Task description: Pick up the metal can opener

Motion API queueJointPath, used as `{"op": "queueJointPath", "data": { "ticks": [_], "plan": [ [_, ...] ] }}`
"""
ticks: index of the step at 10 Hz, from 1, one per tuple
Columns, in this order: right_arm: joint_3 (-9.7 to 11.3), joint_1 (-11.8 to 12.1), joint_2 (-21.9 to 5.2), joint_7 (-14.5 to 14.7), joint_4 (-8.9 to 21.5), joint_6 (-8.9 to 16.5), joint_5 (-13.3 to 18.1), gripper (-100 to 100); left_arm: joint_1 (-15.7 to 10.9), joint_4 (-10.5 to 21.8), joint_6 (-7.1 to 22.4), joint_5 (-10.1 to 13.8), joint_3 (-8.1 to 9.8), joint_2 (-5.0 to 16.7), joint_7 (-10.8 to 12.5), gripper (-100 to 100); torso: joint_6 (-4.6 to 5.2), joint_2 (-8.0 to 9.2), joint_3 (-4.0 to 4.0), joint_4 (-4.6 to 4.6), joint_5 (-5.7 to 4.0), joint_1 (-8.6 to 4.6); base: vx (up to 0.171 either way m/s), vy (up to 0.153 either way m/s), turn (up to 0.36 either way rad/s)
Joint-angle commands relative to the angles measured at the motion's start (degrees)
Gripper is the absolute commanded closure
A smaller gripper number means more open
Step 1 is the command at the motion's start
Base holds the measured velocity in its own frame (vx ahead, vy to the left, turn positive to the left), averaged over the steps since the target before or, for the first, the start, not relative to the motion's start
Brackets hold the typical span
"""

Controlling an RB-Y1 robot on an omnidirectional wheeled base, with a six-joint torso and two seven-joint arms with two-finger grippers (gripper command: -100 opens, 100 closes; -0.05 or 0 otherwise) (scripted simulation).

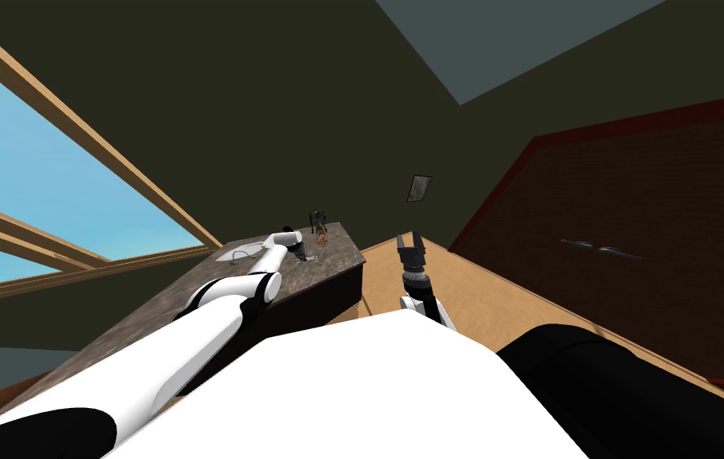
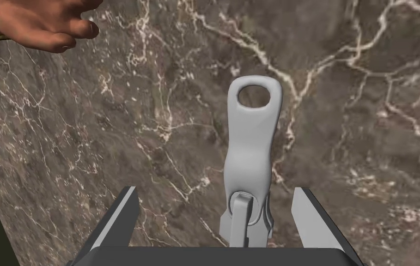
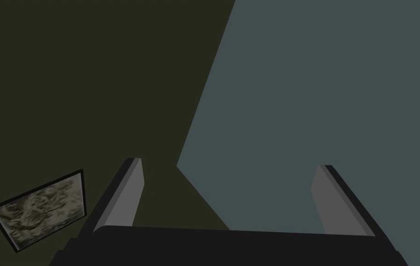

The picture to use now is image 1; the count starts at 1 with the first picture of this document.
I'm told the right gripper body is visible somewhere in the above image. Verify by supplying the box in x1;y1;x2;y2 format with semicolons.
397;245;430;277

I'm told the white sink basin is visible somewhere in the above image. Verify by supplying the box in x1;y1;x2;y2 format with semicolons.
214;241;270;265

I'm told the dark cabinet with stone top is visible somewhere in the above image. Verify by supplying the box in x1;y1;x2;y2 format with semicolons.
0;220;366;422

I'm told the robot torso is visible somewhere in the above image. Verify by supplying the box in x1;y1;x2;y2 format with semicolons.
101;308;593;459

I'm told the dark red brown wardrobe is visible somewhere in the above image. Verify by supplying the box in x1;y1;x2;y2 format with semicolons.
447;88;724;409

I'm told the wooden framed window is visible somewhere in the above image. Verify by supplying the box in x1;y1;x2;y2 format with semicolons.
0;9;224;308

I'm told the small grey wall picture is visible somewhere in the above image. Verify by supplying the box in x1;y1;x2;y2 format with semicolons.
405;174;434;205

